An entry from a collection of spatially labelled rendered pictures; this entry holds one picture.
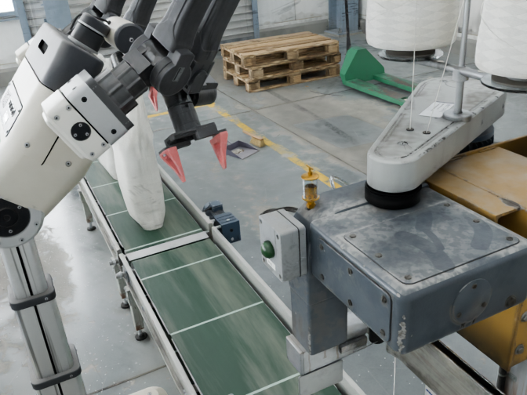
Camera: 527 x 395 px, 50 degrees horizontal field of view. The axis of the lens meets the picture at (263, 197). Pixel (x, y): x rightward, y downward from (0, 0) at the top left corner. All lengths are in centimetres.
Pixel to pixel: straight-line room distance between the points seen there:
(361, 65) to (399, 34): 553
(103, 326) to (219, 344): 98
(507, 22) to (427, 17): 20
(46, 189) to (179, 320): 109
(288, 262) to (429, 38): 46
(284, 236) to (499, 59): 40
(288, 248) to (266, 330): 130
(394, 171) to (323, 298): 25
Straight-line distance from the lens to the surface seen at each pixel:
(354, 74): 651
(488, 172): 106
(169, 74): 108
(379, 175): 88
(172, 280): 248
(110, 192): 341
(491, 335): 109
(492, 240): 84
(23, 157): 123
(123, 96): 107
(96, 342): 288
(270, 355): 205
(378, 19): 106
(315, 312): 96
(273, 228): 86
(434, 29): 105
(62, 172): 125
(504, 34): 87
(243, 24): 902
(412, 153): 90
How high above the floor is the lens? 175
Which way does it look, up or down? 26 degrees down
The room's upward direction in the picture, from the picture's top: 4 degrees counter-clockwise
